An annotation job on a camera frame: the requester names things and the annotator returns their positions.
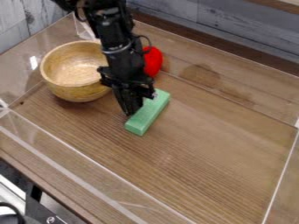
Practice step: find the clear acrylic corner bracket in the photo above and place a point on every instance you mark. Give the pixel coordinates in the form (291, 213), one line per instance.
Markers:
(83, 29)

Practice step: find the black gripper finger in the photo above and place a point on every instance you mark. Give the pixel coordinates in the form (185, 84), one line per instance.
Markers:
(123, 100)
(135, 100)

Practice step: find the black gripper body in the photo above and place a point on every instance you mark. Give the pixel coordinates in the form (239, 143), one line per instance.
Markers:
(124, 72)

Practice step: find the red toy fruit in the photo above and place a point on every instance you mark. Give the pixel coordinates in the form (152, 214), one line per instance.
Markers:
(153, 60)

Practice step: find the black table leg bracket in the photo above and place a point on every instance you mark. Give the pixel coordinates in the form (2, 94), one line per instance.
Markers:
(36, 210)

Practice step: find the green rectangular block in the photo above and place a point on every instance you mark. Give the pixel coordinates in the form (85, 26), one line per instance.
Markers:
(140, 121)

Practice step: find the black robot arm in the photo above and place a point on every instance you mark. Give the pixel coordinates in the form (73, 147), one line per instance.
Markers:
(111, 23)

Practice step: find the brown wooden bowl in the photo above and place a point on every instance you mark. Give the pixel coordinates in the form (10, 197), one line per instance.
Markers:
(68, 69)

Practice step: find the clear acrylic tray wall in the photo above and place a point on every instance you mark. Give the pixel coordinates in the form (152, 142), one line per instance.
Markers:
(99, 196)

